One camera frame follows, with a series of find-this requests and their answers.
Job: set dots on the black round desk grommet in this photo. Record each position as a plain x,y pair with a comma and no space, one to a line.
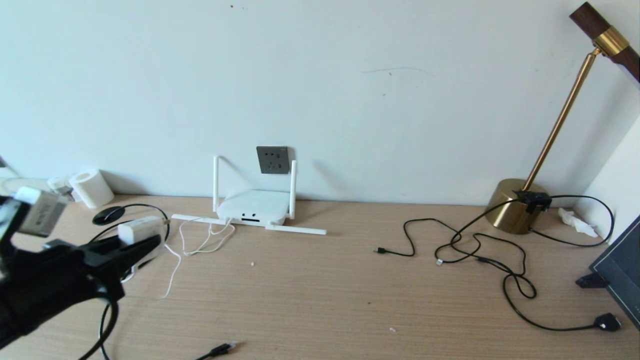
108,215

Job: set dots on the pale background furniture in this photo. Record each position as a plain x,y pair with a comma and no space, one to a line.
10,183

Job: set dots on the grey wall power socket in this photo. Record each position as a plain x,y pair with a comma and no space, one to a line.
273,160

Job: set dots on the white router with antennas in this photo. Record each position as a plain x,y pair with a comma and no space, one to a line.
255,202

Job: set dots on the white paper roll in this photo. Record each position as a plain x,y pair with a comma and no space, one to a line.
93,189

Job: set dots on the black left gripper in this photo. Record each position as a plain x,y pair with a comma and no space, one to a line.
45,285

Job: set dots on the crumpled white tissue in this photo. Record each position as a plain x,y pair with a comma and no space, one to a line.
577,222

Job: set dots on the brass desk lamp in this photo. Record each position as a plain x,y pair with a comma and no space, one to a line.
510,210

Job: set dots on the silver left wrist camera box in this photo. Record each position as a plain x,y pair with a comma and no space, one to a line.
42,215

